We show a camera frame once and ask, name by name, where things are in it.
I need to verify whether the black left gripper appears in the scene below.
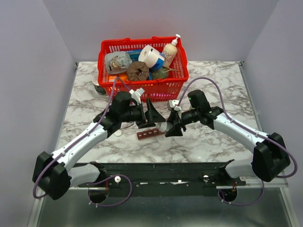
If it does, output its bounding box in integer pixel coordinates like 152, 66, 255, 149
120, 98, 166, 130

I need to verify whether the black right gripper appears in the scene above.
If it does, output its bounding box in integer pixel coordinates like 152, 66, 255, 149
163, 108, 200, 137

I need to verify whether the white pill bottle blue label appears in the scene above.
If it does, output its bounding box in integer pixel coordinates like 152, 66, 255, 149
156, 122, 173, 133

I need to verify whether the white bottle cap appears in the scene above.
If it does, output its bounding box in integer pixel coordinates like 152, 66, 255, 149
114, 130, 122, 137

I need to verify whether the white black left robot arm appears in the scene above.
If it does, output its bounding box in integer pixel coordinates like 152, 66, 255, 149
33, 89, 165, 200

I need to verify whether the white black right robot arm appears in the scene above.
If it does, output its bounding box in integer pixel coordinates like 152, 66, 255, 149
157, 90, 290, 185

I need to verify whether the red plastic shopping basket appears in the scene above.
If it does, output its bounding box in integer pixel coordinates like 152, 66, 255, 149
98, 36, 189, 102

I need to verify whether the green netted melon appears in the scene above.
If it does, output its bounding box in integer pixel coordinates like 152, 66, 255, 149
151, 67, 169, 80

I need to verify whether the brown pleated paper package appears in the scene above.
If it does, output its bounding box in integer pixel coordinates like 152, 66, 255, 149
127, 61, 149, 81

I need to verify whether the orange fruit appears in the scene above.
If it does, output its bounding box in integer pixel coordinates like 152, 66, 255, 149
117, 73, 128, 82

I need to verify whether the orange small box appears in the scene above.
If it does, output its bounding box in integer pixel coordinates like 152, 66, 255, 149
108, 75, 117, 83

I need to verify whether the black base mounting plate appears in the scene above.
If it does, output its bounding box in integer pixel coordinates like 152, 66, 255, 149
79, 162, 232, 197

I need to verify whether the dark cup behind basket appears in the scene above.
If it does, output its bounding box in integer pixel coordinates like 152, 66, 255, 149
92, 75, 107, 95

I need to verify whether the white toilet paper roll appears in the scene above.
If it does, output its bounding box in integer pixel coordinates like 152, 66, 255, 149
138, 45, 165, 71

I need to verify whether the grey cartoon snack bag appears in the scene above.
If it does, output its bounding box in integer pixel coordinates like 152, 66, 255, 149
104, 51, 133, 74

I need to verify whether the cream lotion pump bottle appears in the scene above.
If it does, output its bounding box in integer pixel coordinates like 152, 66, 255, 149
162, 34, 181, 68

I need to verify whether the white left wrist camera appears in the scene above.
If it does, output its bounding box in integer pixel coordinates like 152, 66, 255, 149
129, 88, 145, 104

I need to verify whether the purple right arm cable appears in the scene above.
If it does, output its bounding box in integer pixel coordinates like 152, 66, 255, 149
178, 77, 298, 178

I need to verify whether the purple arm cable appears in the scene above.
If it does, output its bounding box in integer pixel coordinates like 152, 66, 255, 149
178, 77, 298, 178
32, 76, 133, 199

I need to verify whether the aluminium rail frame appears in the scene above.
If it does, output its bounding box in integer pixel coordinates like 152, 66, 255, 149
209, 177, 289, 189

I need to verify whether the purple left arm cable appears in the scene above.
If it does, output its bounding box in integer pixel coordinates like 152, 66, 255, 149
32, 76, 133, 199

